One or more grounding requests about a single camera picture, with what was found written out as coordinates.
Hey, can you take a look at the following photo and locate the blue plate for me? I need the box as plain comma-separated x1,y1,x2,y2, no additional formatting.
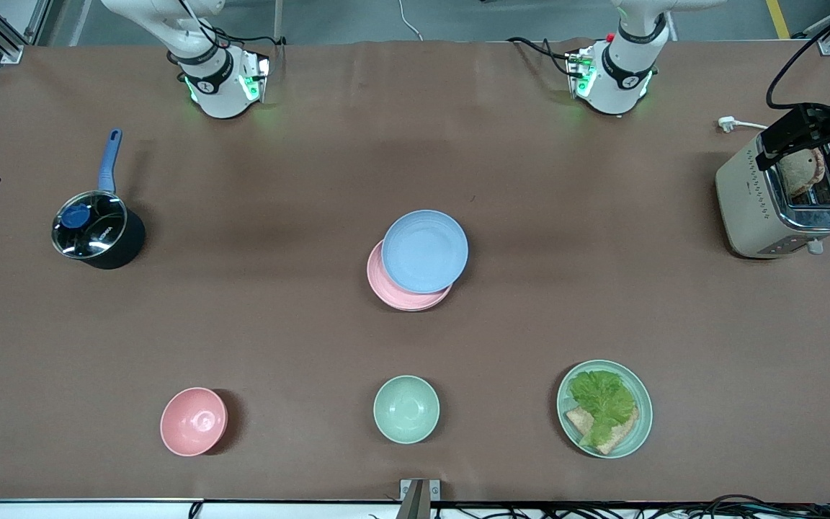
381,209,470,295

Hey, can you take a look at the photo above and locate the pink plate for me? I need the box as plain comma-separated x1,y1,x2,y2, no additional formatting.
366,239,454,313

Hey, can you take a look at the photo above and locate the toasted bread slice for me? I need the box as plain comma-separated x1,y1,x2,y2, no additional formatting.
777,148,827,198

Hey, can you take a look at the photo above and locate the white power plug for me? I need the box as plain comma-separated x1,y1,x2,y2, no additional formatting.
718,116,769,133

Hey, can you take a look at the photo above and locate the silver beige toaster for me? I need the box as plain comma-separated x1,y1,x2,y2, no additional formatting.
715,128,830,260

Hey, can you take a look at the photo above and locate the glass lid blue knob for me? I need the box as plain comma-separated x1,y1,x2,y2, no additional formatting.
52,190,129,260

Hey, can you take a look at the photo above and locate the green plate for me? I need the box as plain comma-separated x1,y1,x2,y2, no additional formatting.
557,360,653,459

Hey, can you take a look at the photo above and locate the green lettuce leaf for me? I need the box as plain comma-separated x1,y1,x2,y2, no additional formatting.
568,370,638,448

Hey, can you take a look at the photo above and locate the pink bowl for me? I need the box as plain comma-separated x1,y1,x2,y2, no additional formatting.
160,387,228,457

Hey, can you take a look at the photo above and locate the brown bread slice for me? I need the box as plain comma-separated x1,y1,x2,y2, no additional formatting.
565,406,640,456

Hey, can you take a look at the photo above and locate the green bowl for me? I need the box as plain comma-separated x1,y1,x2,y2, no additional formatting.
373,375,441,445

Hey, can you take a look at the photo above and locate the black saucepan blue handle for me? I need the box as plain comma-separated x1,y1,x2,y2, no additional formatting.
51,128,147,271

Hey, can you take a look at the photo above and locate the black left arm base cable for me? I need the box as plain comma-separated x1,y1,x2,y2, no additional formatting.
507,35,583,77

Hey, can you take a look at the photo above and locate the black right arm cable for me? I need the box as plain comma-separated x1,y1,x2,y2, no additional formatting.
174,0,287,50

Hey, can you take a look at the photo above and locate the black cable bundle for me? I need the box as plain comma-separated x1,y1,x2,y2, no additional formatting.
444,493,830,519

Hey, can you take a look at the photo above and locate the white cable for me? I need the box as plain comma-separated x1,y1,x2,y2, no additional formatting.
396,0,424,42

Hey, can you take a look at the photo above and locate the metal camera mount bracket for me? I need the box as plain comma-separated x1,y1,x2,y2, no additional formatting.
395,478,442,519

